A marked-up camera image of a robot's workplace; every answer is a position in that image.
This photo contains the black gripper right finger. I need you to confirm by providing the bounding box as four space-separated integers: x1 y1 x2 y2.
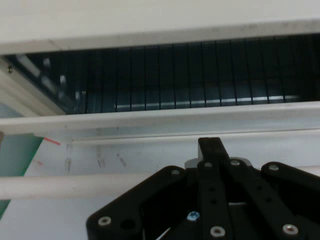
212 136 320 240

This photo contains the cream toaster oven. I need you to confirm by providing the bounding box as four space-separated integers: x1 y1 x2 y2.
0 0 320 118

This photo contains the oven wire rack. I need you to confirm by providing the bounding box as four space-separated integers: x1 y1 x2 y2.
84 34 320 113

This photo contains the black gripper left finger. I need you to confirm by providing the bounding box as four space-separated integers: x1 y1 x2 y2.
86 137 233 240

